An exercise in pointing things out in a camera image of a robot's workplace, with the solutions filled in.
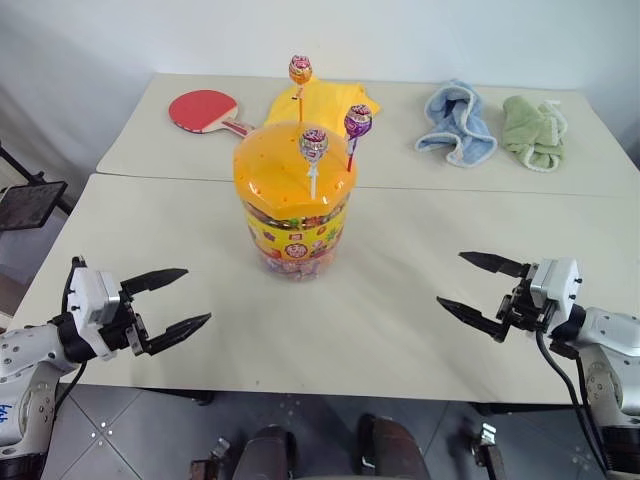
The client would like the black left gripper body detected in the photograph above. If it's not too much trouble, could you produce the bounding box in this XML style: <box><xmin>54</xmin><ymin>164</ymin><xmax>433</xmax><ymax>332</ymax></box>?
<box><xmin>101</xmin><ymin>284</ymin><xmax>152</xmax><ymax>359</ymax></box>

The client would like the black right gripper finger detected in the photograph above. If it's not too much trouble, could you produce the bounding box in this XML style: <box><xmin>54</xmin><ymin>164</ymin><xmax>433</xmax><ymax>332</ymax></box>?
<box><xmin>458</xmin><ymin>250</ymin><xmax>531</xmax><ymax>280</ymax></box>
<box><xmin>435</xmin><ymin>295</ymin><xmax>505</xmax><ymax>343</ymax></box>

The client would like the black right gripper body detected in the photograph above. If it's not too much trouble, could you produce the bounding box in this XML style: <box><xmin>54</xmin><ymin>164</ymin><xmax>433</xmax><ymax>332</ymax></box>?
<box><xmin>493</xmin><ymin>263</ymin><xmax>556</xmax><ymax>344</ymax></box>

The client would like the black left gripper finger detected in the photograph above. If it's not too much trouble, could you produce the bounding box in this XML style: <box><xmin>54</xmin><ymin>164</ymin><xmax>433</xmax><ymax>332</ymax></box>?
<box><xmin>120</xmin><ymin>268</ymin><xmax>190</xmax><ymax>302</ymax></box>
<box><xmin>144</xmin><ymin>312</ymin><xmax>213</xmax><ymax>358</ymax></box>

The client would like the purple wrapped lollipop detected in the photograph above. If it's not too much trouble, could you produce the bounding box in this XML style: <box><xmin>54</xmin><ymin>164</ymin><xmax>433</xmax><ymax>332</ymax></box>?
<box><xmin>342</xmin><ymin>103</ymin><xmax>375</xmax><ymax>173</ymax></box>

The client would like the silver pink wrapped lollipop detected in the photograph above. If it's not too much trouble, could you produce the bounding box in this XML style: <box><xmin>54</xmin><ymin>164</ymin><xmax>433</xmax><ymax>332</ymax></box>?
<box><xmin>297</xmin><ymin>127</ymin><xmax>331</xmax><ymax>200</ymax></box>

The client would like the orange wrapped lollipop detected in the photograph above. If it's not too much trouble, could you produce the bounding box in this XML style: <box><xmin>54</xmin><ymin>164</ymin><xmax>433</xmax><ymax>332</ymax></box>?
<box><xmin>286</xmin><ymin>53</ymin><xmax>316</xmax><ymax>125</ymax></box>

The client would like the light blue towel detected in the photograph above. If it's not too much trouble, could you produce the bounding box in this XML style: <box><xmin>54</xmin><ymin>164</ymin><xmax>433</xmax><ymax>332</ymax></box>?
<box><xmin>414</xmin><ymin>77</ymin><xmax>498</xmax><ymax>169</ymax></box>

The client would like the light green towel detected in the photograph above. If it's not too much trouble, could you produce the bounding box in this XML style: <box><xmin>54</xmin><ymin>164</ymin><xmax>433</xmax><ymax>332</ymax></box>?
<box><xmin>500</xmin><ymin>94</ymin><xmax>569</xmax><ymax>174</ymax></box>

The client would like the clear plastic candy jar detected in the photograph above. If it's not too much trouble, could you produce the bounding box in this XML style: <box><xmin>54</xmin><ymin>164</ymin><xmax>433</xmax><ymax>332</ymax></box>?
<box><xmin>242</xmin><ymin>192</ymin><xmax>349</xmax><ymax>283</ymax></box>

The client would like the black tablet screen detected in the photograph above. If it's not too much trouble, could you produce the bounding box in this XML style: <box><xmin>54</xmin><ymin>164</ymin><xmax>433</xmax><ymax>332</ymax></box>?
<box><xmin>0</xmin><ymin>180</ymin><xmax>69</xmax><ymax>233</ymax></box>

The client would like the dark rounded shape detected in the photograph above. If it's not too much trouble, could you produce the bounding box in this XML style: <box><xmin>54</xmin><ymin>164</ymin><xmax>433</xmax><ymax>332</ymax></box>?
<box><xmin>356</xmin><ymin>413</ymin><xmax>432</xmax><ymax>480</ymax></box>
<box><xmin>233</xmin><ymin>424</ymin><xmax>297</xmax><ymax>480</ymax></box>

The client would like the orange perforated jar lid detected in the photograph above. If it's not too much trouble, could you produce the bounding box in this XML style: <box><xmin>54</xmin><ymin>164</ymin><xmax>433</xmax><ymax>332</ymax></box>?
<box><xmin>232</xmin><ymin>119</ymin><xmax>361</xmax><ymax>220</ymax></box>

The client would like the black stand rod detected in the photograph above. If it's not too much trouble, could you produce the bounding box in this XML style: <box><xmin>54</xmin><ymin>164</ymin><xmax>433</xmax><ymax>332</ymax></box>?
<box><xmin>0</xmin><ymin>141</ymin><xmax>47</xmax><ymax>187</ymax></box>

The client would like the red table tennis paddle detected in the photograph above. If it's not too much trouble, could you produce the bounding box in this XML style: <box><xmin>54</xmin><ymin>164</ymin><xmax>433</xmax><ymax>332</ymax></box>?
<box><xmin>167</xmin><ymin>88</ymin><xmax>257</xmax><ymax>138</ymax></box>

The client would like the yellow cloth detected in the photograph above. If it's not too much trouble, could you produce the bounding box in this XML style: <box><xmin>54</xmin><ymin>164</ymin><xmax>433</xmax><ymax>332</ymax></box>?
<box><xmin>262</xmin><ymin>78</ymin><xmax>384</xmax><ymax>140</ymax></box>

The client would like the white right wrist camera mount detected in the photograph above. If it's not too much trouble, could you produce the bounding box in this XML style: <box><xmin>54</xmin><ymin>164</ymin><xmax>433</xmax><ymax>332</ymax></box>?
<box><xmin>528</xmin><ymin>257</ymin><xmax>584</xmax><ymax>327</ymax></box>

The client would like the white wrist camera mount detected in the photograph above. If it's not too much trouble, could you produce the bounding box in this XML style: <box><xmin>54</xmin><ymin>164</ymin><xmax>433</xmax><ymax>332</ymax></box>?
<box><xmin>67</xmin><ymin>263</ymin><xmax>123</xmax><ymax>362</ymax></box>
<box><xmin>528</xmin><ymin>257</ymin><xmax>584</xmax><ymax>327</ymax></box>

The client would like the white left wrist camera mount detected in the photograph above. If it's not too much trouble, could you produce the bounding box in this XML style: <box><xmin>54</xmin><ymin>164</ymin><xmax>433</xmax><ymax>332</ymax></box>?
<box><xmin>67</xmin><ymin>263</ymin><xmax>123</xmax><ymax>362</ymax></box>

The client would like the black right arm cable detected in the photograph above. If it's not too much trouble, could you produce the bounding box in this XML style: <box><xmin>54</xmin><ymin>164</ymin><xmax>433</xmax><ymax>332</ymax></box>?
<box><xmin>534</xmin><ymin>329</ymin><xmax>614</xmax><ymax>476</ymax></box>

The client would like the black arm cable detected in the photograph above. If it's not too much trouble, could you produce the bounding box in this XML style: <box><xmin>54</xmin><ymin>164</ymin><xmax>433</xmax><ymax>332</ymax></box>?
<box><xmin>534</xmin><ymin>329</ymin><xmax>614</xmax><ymax>476</ymax></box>
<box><xmin>52</xmin><ymin>256</ymin><xmax>89</xmax><ymax>410</ymax></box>

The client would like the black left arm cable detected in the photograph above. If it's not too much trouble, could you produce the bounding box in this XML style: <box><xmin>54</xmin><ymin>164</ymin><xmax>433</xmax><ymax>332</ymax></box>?
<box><xmin>52</xmin><ymin>256</ymin><xmax>89</xmax><ymax>410</ymax></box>

